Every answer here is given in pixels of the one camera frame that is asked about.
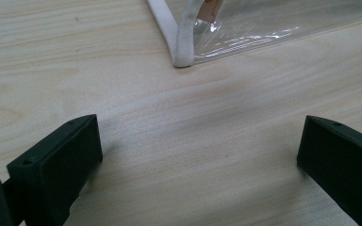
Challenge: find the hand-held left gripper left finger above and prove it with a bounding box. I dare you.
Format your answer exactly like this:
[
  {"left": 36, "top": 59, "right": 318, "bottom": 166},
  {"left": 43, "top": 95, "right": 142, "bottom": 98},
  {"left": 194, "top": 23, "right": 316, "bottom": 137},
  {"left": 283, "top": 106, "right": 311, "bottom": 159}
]
[{"left": 1, "top": 114, "right": 104, "bottom": 226}]

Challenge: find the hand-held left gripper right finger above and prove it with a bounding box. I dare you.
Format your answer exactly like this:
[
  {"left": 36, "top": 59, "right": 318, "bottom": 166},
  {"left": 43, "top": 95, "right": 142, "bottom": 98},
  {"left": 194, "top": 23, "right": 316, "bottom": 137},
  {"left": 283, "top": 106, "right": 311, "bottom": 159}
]
[{"left": 296, "top": 115, "right": 362, "bottom": 226}]

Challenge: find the transparent bag with white trim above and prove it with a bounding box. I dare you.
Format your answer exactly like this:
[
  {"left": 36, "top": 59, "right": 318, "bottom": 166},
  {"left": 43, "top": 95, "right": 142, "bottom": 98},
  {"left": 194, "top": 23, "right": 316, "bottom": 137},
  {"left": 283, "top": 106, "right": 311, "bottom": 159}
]
[{"left": 145, "top": 0, "right": 362, "bottom": 69}]

